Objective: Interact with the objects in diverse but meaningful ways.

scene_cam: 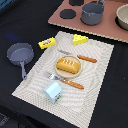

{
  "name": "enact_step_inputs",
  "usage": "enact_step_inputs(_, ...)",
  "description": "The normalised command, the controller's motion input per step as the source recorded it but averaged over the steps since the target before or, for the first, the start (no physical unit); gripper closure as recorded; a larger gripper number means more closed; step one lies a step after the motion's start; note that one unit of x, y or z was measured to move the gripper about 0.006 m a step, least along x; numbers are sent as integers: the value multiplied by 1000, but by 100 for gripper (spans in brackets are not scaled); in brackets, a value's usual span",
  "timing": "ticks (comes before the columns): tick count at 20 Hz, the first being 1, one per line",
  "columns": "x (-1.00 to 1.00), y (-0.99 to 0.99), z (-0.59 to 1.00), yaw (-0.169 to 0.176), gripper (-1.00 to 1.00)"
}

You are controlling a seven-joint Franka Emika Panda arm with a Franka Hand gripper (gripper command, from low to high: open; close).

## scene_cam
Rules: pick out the orange toy bread loaf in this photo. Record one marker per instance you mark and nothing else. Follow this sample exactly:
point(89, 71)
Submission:
point(68, 65)

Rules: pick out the yellow toy cheese wedge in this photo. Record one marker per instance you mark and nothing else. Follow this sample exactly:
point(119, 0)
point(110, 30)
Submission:
point(78, 39)

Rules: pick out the yellow toy butter box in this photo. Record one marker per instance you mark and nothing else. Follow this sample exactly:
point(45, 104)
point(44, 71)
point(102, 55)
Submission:
point(47, 43)

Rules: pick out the round wooden plate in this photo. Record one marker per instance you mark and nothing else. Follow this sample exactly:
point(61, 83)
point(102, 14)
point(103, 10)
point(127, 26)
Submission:
point(67, 74)

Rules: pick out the beige striped placemat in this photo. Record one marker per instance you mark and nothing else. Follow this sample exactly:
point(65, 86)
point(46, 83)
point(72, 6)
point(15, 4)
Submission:
point(75, 106)

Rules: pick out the light blue milk carton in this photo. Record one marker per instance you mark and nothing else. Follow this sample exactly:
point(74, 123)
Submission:
point(53, 92)

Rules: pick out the grey toy frying pan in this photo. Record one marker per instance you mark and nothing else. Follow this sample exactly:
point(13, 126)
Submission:
point(20, 54)

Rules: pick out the black round burner front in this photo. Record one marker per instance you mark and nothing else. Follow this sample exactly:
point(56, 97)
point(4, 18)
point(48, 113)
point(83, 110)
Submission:
point(67, 14)

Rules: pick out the black round burner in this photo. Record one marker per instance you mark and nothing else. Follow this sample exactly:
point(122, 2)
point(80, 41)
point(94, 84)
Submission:
point(76, 2)
point(67, 14)

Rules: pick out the pink toy stove board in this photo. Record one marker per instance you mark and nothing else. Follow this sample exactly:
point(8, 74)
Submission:
point(106, 28)

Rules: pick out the grey toy cooking pot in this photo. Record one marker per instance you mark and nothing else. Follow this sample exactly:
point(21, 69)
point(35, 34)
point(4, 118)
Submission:
point(92, 12)

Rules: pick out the black round burner back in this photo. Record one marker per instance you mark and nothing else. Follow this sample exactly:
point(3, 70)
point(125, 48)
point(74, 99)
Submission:
point(76, 2)

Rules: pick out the beige bowl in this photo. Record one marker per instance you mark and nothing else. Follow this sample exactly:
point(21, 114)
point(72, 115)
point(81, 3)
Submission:
point(122, 14)

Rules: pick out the toy knife wooden handle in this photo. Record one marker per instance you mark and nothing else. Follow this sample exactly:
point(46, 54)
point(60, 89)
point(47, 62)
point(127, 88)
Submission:
point(79, 56)

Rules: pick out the toy fork wooden handle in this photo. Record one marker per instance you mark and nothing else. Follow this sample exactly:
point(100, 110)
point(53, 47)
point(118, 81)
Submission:
point(54, 77)

